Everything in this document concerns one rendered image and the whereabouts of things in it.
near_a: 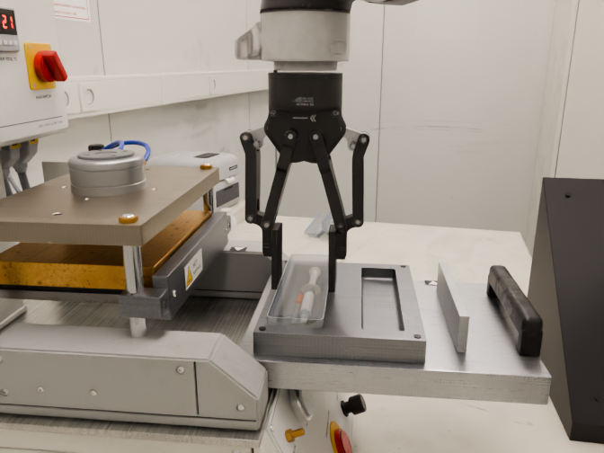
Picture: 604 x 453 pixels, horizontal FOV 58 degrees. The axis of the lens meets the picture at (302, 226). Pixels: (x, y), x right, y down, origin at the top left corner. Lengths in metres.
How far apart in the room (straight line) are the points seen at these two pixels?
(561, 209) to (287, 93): 0.59
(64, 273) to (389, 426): 0.49
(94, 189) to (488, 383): 0.43
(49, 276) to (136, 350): 0.13
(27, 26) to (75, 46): 0.81
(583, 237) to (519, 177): 2.16
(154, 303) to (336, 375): 0.18
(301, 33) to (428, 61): 2.53
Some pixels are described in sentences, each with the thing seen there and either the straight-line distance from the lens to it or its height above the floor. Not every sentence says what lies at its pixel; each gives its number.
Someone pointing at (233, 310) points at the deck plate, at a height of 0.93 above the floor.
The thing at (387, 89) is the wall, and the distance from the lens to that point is 3.05.
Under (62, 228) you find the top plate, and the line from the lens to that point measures 0.52.
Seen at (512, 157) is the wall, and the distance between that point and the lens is 3.10.
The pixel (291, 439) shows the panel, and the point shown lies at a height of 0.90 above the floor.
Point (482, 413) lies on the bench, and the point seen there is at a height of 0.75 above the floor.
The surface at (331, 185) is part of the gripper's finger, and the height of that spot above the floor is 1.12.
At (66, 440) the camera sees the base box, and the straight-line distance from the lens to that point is 0.58.
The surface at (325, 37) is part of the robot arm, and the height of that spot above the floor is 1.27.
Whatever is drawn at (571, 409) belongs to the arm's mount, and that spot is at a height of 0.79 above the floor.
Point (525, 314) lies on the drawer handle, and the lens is 0.58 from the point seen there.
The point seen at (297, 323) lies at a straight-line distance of 0.53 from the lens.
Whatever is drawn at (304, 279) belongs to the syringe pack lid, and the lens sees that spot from 0.62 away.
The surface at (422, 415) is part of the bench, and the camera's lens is 0.86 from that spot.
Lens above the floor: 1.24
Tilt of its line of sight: 17 degrees down
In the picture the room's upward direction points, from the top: straight up
